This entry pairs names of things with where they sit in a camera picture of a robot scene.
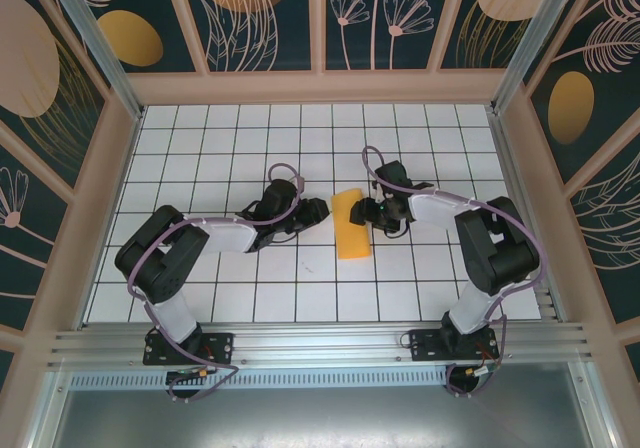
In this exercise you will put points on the aluminium corner post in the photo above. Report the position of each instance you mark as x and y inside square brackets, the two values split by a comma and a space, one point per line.
[100, 48]
[530, 43]

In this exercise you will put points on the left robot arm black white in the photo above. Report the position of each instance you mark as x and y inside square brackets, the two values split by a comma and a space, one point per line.
[165, 248]

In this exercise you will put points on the yellow paper sheet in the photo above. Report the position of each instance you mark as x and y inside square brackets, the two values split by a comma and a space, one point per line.
[352, 243]

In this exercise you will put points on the aluminium side rail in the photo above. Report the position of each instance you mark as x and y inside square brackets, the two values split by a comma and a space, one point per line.
[525, 218]

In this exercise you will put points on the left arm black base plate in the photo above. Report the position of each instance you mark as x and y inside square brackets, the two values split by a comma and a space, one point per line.
[220, 348]

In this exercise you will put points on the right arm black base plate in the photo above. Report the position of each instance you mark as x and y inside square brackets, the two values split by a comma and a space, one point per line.
[425, 348]

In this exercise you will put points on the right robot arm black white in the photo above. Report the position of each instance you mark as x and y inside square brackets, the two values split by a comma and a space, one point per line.
[505, 263]

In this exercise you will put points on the aluminium mounting rail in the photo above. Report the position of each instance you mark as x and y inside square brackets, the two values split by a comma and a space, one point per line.
[320, 343]

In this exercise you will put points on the grey metal sheet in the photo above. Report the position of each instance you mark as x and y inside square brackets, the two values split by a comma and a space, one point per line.
[320, 418]

